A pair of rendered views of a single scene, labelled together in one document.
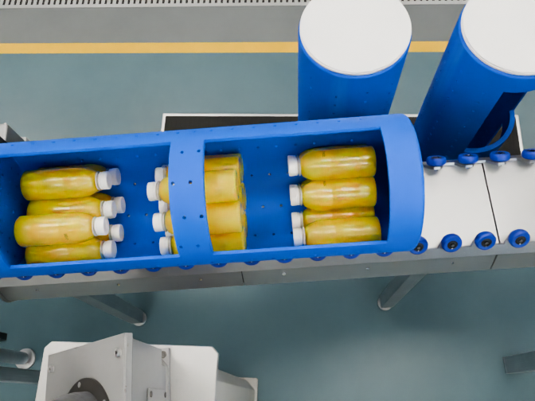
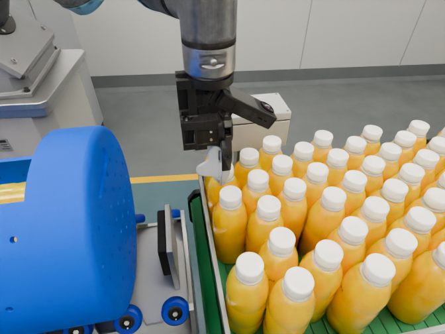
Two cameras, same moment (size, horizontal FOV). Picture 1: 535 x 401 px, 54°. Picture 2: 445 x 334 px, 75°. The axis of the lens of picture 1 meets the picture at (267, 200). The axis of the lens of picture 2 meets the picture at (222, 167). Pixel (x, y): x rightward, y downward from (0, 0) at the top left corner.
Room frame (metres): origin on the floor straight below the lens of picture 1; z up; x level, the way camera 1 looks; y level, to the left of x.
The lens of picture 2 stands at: (0.79, 0.66, 1.45)
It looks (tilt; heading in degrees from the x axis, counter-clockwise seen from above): 41 degrees down; 165
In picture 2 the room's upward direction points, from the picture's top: straight up
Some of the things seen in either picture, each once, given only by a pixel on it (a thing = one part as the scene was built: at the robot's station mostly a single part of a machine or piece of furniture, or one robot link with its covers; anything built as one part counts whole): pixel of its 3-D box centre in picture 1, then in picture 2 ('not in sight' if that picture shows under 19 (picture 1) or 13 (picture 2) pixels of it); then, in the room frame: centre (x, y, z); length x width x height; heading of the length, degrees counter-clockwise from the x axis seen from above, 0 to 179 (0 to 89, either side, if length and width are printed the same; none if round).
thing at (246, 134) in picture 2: not in sight; (244, 122); (0.20, 0.87, 1.05); 0.20 x 0.10 x 0.10; 85
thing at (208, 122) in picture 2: not in sight; (206, 108); (0.38, 0.74, 1.21); 0.09 x 0.08 x 0.12; 85
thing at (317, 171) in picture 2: not in sight; (317, 171); (0.44, 0.94, 1.07); 0.04 x 0.04 x 0.02
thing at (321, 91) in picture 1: (341, 116); not in sight; (0.84, -0.28, 0.59); 0.28 x 0.28 x 0.88
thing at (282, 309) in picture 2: not in sight; (288, 311); (0.63, 0.81, 0.98); 0.07 x 0.07 x 0.17
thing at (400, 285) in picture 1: (399, 287); not in sight; (0.31, -0.40, 0.31); 0.06 x 0.06 x 0.63; 85
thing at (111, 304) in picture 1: (114, 305); not in sight; (0.40, 0.58, 0.31); 0.06 x 0.06 x 0.63; 85
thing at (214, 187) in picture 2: not in sight; (223, 202); (0.39, 0.77, 0.98); 0.07 x 0.07 x 0.17
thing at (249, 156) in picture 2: not in sight; (249, 156); (0.36, 0.83, 1.07); 0.04 x 0.04 x 0.02
